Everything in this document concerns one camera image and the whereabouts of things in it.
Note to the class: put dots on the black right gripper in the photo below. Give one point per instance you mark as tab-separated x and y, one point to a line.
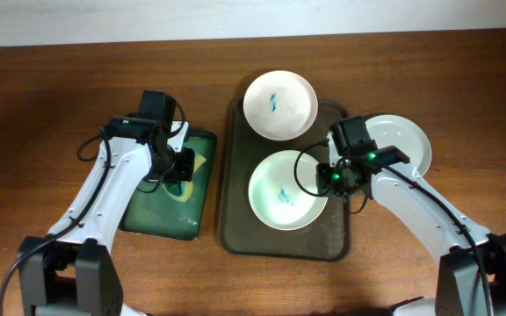
325	185

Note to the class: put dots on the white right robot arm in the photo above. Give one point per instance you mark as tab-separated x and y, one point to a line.
471	259

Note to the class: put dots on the green tray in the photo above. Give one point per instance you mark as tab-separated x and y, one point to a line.
150	211

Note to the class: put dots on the white plate with blue stain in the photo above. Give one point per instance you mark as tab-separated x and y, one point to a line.
280	105

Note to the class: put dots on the dark brown tray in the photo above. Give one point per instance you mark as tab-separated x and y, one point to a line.
241	232

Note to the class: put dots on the green and yellow sponge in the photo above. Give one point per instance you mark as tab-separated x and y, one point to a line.
189	191

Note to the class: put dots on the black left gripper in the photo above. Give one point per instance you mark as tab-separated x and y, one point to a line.
188	172

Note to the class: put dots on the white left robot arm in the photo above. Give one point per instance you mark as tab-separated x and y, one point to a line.
70	270

